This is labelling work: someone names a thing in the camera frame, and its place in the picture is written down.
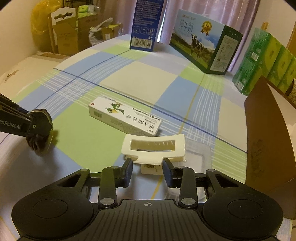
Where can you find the green cow milk carton box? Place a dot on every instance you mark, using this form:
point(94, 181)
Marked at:
point(208, 44)

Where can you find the blue milk carton box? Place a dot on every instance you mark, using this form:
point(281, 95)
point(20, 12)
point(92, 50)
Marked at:
point(146, 20)

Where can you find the clear plastic case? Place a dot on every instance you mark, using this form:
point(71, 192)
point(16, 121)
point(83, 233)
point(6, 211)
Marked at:
point(198, 158)

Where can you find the black round object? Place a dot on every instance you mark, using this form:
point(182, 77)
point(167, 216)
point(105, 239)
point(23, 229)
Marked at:
point(39, 133)

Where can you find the checkered bed sheet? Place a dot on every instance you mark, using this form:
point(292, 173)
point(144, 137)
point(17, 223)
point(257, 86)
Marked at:
point(205, 108)

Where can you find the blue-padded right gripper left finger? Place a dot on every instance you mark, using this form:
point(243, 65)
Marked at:
point(116, 176)

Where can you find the yellow plastic bag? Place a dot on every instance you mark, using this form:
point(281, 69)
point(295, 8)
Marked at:
point(39, 23)

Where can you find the green tissue pack bundle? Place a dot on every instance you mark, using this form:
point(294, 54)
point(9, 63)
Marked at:
point(267, 57)

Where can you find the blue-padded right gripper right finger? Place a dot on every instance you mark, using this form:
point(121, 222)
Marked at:
point(176, 177)

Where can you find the brown and white cardboard box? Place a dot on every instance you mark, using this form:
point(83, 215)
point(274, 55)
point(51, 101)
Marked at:
point(270, 123)

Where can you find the white hair claw clip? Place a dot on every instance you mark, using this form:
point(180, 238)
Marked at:
point(150, 152)

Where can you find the white ointment box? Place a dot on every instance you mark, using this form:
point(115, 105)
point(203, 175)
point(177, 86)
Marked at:
point(123, 117)

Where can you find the stacked cardboard boxes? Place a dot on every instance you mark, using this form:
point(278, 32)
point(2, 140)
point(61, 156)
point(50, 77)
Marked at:
point(76, 27)

